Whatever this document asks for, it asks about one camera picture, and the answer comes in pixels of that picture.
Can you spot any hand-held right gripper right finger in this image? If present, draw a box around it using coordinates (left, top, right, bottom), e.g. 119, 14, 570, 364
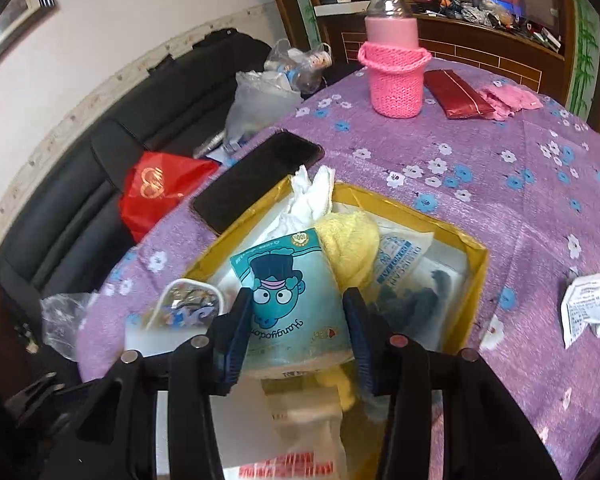
342, 287, 563, 480

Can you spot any framed wall picture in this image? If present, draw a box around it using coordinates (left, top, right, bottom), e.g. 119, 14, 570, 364
0, 0, 58, 86

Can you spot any glass bottle pink sleeve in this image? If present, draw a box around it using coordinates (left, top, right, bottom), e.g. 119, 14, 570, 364
364, 0, 420, 61

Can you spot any plastic bag with bottles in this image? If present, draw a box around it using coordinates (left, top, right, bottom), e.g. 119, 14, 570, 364
264, 39, 333, 95

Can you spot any white box on cabinet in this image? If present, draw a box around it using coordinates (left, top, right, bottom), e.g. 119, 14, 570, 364
314, 2, 371, 17

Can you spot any red shopping bag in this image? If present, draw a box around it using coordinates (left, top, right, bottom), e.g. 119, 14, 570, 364
118, 151, 221, 243

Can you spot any purple floral tablecloth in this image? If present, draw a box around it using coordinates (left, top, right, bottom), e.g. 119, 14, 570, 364
75, 55, 600, 480

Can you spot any yellow towel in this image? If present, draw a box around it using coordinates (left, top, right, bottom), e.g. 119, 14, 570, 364
314, 211, 382, 411

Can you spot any gold cardboard box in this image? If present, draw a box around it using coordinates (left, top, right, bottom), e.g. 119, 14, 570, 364
182, 180, 490, 480

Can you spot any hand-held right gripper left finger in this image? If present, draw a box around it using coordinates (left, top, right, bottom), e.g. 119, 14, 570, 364
40, 287, 255, 480

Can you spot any white plastic bag red print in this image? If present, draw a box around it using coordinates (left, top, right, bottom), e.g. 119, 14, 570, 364
222, 375, 348, 480

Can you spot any white wet wipe packet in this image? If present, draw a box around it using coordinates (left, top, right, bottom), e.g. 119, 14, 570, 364
370, 230, 436, 306

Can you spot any teal cartoon tissue pack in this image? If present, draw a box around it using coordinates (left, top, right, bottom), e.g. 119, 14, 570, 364
230, 232, 356, 378

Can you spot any red wallet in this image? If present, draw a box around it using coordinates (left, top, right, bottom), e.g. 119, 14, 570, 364
424, 69, 496, 121

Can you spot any dark cloth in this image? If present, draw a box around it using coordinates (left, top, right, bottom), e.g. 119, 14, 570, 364
375, 267, 461, 351

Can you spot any pink cloth piece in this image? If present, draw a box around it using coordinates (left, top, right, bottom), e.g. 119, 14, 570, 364
475, 80, 543, 122

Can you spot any wooden glass cabinet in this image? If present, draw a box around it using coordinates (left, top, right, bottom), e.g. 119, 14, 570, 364
262, 0, 600, 111

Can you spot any large clear plastic bag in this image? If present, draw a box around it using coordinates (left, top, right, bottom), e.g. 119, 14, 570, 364
223, 71, 306, 153

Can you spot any white crumpled tissue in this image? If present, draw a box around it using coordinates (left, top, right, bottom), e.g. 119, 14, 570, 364
267, 164, 337, 246

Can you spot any black leather sofa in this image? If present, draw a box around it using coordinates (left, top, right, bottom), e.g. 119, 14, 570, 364
0, 30, 276, 321

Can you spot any pink knitted bottle holder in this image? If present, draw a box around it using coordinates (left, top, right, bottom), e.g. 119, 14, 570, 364
357, 42, 431, 120

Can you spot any small clear plastic bag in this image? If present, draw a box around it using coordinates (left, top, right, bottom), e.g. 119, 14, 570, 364
40, 292, 101, 361

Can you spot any black smartphone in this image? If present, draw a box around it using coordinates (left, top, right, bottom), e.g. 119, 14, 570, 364
190, 130, 326, 235

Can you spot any white paper receipt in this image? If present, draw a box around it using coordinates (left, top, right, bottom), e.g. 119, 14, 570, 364
562, 271, 600, 350

